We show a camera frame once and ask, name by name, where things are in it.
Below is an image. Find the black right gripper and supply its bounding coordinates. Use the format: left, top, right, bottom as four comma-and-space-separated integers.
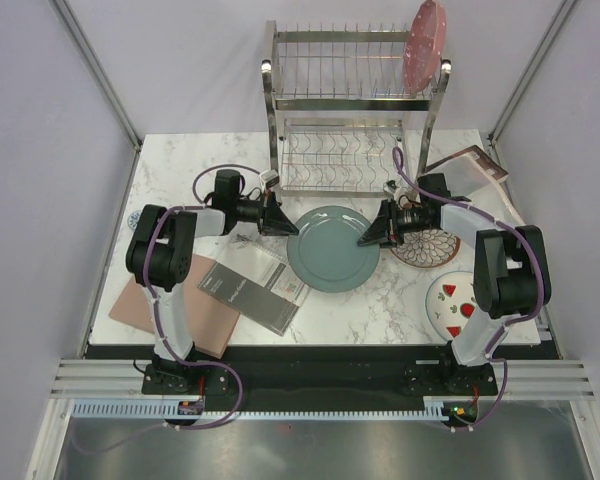
357, 199, 432, 250

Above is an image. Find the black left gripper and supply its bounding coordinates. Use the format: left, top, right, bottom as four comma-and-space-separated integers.
233, 190, 299, 238

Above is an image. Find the floral patterned orange-rim bowl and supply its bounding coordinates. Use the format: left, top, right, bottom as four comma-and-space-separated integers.
391, 229, 461, 269

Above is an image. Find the teal ceramic plate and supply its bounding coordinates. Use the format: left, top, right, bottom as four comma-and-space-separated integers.
286, 206, 380, 293

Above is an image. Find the pink dotted scalloped plate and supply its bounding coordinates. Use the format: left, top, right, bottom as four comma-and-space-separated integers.
403, 0, 447, 96

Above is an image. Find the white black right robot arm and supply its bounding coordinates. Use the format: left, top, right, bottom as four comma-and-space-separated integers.
358, 173, 552, 394

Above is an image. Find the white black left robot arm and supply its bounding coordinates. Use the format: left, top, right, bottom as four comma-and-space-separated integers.
125, 164, 299, 393

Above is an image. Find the stainless steel dish rack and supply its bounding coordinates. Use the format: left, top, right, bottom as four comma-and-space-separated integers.
261, 20, 452, 197

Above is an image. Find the grey setup guide booklet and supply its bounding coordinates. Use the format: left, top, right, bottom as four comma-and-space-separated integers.
199, 236, 311, 336

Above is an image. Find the white watermelon pattern plate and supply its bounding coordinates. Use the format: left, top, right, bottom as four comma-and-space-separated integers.
424, 271, 492, 343

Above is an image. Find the pink notebook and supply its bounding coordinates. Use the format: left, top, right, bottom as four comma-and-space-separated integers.
109, 254, 240, 359

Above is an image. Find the blue white round tin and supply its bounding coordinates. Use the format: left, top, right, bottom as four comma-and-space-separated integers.
127, 210, 141, 232

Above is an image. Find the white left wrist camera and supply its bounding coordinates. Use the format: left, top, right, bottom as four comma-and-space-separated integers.
259, 169, 280, 194

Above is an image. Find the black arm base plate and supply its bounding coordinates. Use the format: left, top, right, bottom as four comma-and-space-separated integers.
82, 343, 564, 409

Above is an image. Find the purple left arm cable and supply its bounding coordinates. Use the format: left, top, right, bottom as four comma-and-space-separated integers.
142, 164, 271, 455

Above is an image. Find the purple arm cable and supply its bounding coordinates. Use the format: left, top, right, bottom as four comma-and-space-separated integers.
391, 146, 551, 434
142, 164, 271, 455

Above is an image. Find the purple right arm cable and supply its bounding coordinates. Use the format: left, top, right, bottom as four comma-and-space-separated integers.
391, 146, 551, 434

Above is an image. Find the aluminium front rail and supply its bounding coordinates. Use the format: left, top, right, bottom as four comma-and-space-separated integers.
51, 360, 595, 401

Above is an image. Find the light blue cable duct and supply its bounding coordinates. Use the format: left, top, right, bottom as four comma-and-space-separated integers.
71, 398, 466, 421

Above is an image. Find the aluminium frame post right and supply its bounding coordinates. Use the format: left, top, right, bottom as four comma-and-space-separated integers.
486, 0, 580, 146

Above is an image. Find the aluminium frame post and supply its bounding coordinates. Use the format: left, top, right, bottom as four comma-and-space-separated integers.
49, 0, 142, 152
486, 0, 580, 146

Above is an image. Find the aluminium frame post left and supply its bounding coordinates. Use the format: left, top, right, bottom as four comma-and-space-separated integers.
49, 0, 142, 152

